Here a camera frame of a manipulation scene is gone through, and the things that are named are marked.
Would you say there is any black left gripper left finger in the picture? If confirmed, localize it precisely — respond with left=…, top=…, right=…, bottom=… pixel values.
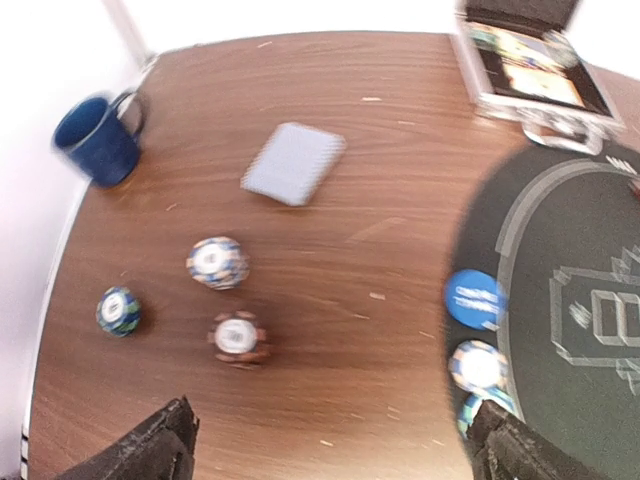
left=57, top=396, right=199, bottom=480

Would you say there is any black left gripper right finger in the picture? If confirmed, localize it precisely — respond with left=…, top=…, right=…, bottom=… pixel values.
left=467, top=400, right=600, bottom=480

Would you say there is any orange 100 chip stack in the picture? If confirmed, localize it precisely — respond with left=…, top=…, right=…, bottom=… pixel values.
left=207, top=310, right=271, bottom=369

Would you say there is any green 50 chip stack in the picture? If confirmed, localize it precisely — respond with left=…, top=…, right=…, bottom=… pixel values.
left=96, top=286, right=141, bottom=337

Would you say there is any blue small blind button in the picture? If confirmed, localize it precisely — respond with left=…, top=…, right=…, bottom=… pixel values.
left=444, top=269, right=508, bottom=331

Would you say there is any round black poker mat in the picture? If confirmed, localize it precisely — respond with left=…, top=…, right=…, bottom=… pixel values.
left=446, top=143, right=639, bottom=479

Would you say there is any blue-backed card deck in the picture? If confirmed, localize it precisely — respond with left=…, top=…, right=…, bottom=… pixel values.
left=240, top=122, right=346, bottom=207

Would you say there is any dark blue ceramic mug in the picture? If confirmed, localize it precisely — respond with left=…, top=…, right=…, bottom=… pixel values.
left=52, top=90, right=146, bottom=188

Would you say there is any card box in case lower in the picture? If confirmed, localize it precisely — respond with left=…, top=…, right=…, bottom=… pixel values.
left=503, top=64, right=584, bottom=107

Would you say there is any card box in case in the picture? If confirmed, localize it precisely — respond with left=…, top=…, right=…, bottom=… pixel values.
left=503, top=64, right=584, bottom=107
left=468, top=22, right=562, bottom=67

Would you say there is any aluminium poker case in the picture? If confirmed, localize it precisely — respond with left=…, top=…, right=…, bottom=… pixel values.
left=451, top=1, right=624, bottom=155

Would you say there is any card box in case upper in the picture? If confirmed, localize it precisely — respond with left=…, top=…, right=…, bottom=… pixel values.
left=468, top=22, right=562, bottom=67

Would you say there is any left aluminium frame post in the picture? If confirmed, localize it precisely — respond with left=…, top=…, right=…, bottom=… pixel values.
left=102, top=0, right=156, bottom=69

